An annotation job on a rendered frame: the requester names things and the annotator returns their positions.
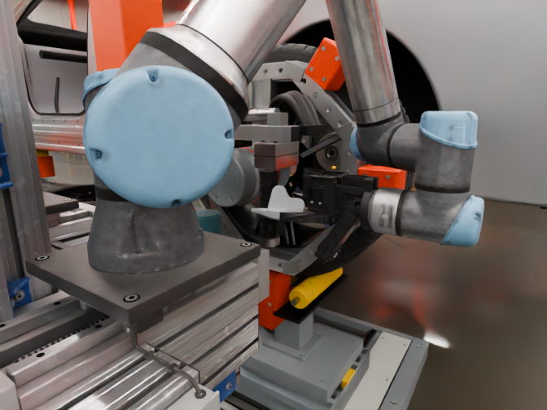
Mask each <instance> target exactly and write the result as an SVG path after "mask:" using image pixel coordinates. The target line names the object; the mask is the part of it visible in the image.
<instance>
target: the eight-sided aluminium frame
mask: <svg viewBox="0 0 547 410"><path fill-rule="evenodd" d="M308 65H309V64H308V63H305V62H300V61H286V62H278V63H263V64H262V66H261V67H260V69H259V71H258V72H257V73H256V75H255V76H254V77H253V79H252V81H262V79H267V78H271V79H272V81H276V82H284V81H293V82H294V83H295V84H296V85H297V87H298V88H299V89H300V90H301V91H302V93H303V94H305V95H308V96H309V97H310V98H311V99H312V101H313V104H314V106H315V107H316V109H317V110H318V111H319V113H320V114H321V115H322V116H323V117H324V119H325V120H326V121H327V122H328V124H329V125H330V126H331V127H332V128H333V130H334V131H335V132H337V134H338V135H339V136H340V137H341V139H342V151H341V169H340V171H341V172H349V174H353V175H357V169H358V168H360V167H363V166H365V165H366V163H365V162H362V161H360V160H358V159H357V158H356V157H355V156H354V155H353V154H352V152H351V149H350V141H351V135H352V131H353V130H354V129H355V128H356V126H357V124H356V121H355V117H354V115H353V113H352V112H351V111H350V110H349V109H348V107H347V106H346V105H345V104H344V103H343V101H342V100H341V99H340V98H339V97H338V96H337V94H336V93H335V92H334V91H330V90H324V89H323V88H321V87H320V86H319V85H318V84H317V83H316V82H315V81H314V80H313V79H311V78H310V77H309V76H307V75H306V74H305V73H304V72H305V70H306V67H307V66H308ZM192 205H193V207H194V208H195V210H196V211H198V210H204V209H211V210H216V211H219V212H220V213H221V228H222V235H223V236H226V237H230V238H237V239H240V240H244V239H243V237H242V235H241V234H240V233H239V231H238V230H237V229H236V228H235V226H234V224H233V223H232V222H231V220H230V219H229V217H228V216H227V215H226V214H225V212H224V211H223V209H222V208H221V206H220V205H218V204H216V203H215V202H214V201H213V200H212V199H211V198H210V197H209V195H208V194H205V195H204V196H203V197H202V198H199V199H197V200H195V201H194V202H192ZM334 226H335V224H333V225H332V226H331V227H330V228H329V229H328V230H326V231H325V232H324V233H323V234H321V235H320V236H319V237H318V238H316V239H315V240H314V241H313V242H311V243H310V244H309V245H308V246H306V247H305V248H304V249H303V250H302V251H301V252H300V253H298V254H297V253H293V252H289V251H284V250H279V249H276V248H272V247H269V246H260V247H261V248H265V249H268V250H269V269H271V270H274V271H277V272H280V273H284V275H286V274H288V275H292V276H295V275H296V274H298V273H300V272H302V271H303V270H305V269H306V268H307V267H308V266H309V265H311V264H312V263H313V262H314V261H315V260H317V259H318V258H317V257H316V256H315V255H314V254H315V252H316V251H317V248H318V246H319V245H320V243H321V242H322V241H323V240H324V239H325V238H326V237H327V235H328V234H329V232H330V231H331V230H332V229H333V227H334ZM244 241H245V240H244Z"/></svg>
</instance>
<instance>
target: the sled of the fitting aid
mask: <svg viewBox="0 0 547 410"><path fill-rule="evenodd" d="M369 364H370V350H369V349H366V348H364V347H363V350H362V351H361V353H360V355H359V356H358V357H357V359H356V360H355V362H354V363H353V365H352V367H351V368H350V369H349V370H348V372H347V373H346V375H345V376H344V378H343V380H342V381H341V383H340V384H339V385H338V387H337V388H336V390H335V392H334V393H333V395H332V396H331V397H330V399H329V400H328V402H327V403H326V402H324V401H322V400H320V399H317V398H315V397H313V396H311V395H308V394H306V393H304V392H303V391H301V390H297V389H296V388H294V387H292V386H289V385H287V384H285V383H283V382H280V381H279V380H276V379H274V378H272V377H270V376H268V375H265V374H263V373H261V372H259V371H257V370H255V369H252V368H250V367H248V366H246V365H245V364H241V365H240V377H241V381H240V383H239V384H238V385H237V386H236V389H235V390H236V391H237V392H239V393H241V394H242V395H245V396H247V397H248V398H250V399H253V400H255V401H256V402H258V403H261V404H263V405H264V406H266V407H267V408H270V409H272V410H344V408H345V407H346V405H347V403H348V401H349V400H350V399H351V397H352V395H353V393H354V391H355V390H356V388H357V387H358V385H359V383H360V382H361V379H362V378H363V377H364V375H365V373H366V371H367V370H368V368H369Z"/></svg>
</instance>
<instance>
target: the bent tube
mask: <svg viewBox="0 0 547 410"><path fill-rule="evenodd" d="M272 99H273V81H272V79H271V78H267V79H262V102H263V107H259V108H250V111H249V112H248V113H247V115H246V117H245V118H244V120H243V121H263V122H267V126H285V125H288V113H281V112H280V109H279V108H269V105H270V102H271V101H272Z"/></svg>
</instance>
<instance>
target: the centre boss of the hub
mask: <svg viewBox="0 0 547 410"><path fill-rule="evenodd" d="M325 157H326V158H327V159H328V160H329V161H336V160H337V159H338V158H339V157H340V149H339V148H338V147H337V146H336V145H331V146H328V147H327V148H326V149H325Z"/></svg>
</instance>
